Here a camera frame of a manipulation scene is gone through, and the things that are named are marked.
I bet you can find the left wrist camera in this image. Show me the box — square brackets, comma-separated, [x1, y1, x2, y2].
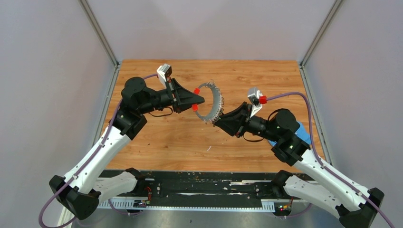
[156, 63, 172, 85]

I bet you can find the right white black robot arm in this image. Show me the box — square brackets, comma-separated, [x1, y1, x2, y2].
[214, 102, 384, 228]

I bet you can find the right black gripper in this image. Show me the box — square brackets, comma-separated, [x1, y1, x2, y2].
[212, 102, 280, 143]

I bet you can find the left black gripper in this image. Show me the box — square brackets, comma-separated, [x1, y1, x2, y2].
[138, 77, 204, 114]

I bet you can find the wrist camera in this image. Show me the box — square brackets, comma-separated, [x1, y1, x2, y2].
[156, 63, 172, 85]
[247, 87, 263, 117]

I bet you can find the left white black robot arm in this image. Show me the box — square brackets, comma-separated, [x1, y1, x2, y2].
[49, 77, 205, 220]

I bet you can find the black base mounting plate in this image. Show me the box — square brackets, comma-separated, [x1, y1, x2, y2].
[121, 171, 296, 208]

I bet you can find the aluminium frame rail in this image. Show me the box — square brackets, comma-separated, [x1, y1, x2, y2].
[67, 177, 355, 203]

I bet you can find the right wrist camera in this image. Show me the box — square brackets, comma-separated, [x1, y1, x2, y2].
[247, 87, 263, 117]

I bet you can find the blue patterned pouch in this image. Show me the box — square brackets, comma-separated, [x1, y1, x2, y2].
[280, 121, 311, 145]

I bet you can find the white slotted cable duct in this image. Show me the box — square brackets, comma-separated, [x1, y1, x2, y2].
[94, 200, 276, 212]

